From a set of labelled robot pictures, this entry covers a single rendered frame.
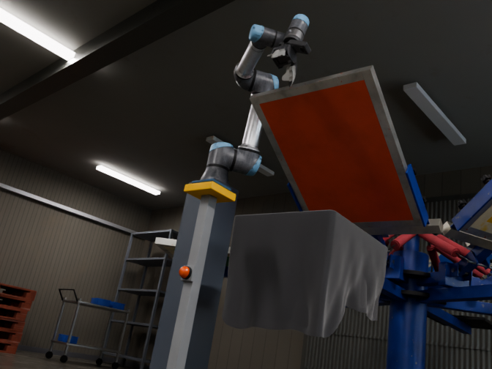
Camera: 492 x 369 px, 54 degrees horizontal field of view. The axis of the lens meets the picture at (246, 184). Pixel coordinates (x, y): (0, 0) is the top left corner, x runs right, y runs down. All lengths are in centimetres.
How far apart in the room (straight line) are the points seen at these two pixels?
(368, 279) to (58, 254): 749
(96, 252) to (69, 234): 61
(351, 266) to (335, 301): 16
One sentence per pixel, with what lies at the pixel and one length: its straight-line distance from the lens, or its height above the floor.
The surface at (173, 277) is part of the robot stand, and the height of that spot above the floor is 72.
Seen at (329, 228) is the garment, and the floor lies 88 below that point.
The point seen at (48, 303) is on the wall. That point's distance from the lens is 898.
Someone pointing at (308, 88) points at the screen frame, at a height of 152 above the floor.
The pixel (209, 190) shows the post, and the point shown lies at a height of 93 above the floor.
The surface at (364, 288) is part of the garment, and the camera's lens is 192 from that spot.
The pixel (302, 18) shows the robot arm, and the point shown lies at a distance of 218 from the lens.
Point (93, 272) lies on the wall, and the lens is 933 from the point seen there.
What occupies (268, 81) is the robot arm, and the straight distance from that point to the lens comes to 253.
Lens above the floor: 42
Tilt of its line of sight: 20 degrees up
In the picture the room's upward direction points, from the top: 10 degrees clockwise
